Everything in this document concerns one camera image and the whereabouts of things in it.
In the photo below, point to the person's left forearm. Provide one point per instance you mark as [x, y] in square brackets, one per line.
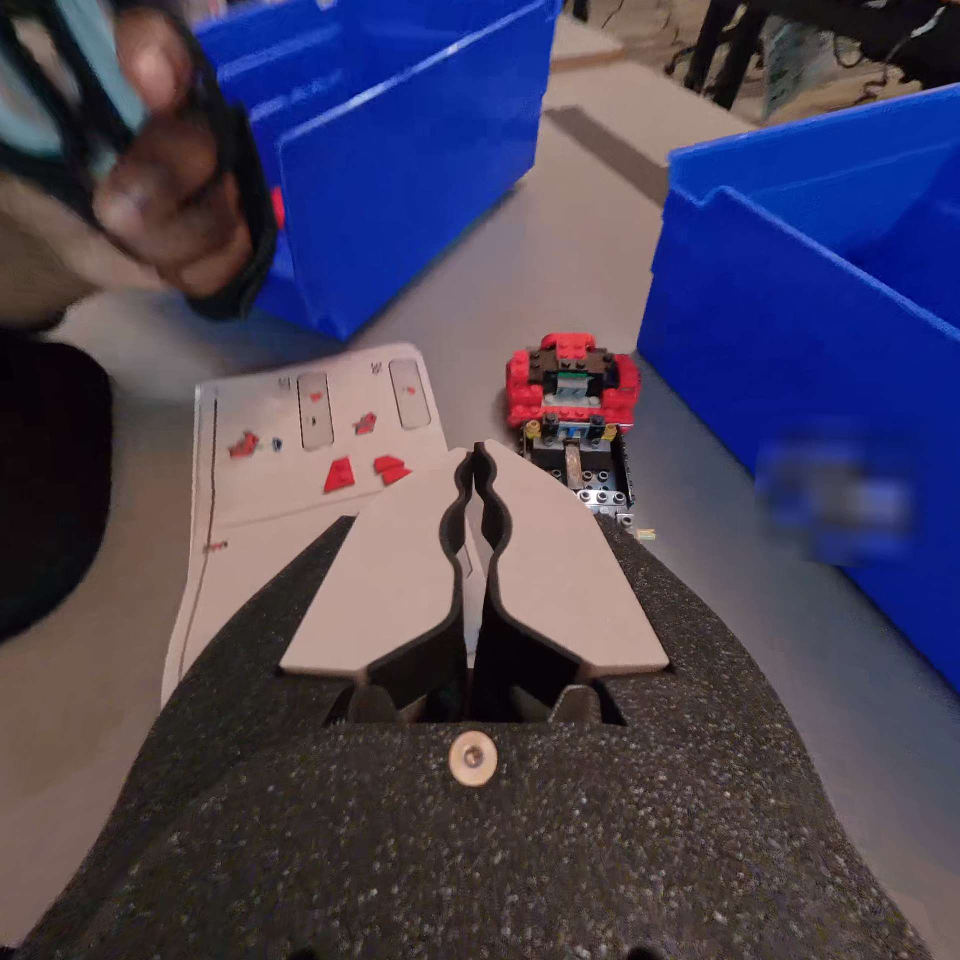
[52, 255]

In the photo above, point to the black quilted wrist rest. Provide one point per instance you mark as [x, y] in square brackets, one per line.
[45, 487]

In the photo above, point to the red and black lego car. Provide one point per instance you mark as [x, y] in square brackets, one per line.
[570, 390]

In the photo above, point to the person's left hand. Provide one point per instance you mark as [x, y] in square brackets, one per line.
[172, 210]

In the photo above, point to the black table legs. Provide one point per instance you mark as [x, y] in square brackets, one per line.
[724, 52]

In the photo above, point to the white lego instruction booklet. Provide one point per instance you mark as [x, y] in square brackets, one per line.
[247, 547]

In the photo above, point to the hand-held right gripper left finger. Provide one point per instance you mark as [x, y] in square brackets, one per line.
[375, 592]

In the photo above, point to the red lego wedge plate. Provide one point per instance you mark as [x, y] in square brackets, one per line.
[341, 474]

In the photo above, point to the blue plastic bin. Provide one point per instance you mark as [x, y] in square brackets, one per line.
[787, 315]
[277, 37]
[412, 187]

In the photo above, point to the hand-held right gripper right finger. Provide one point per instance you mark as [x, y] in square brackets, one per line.
[577, 592]

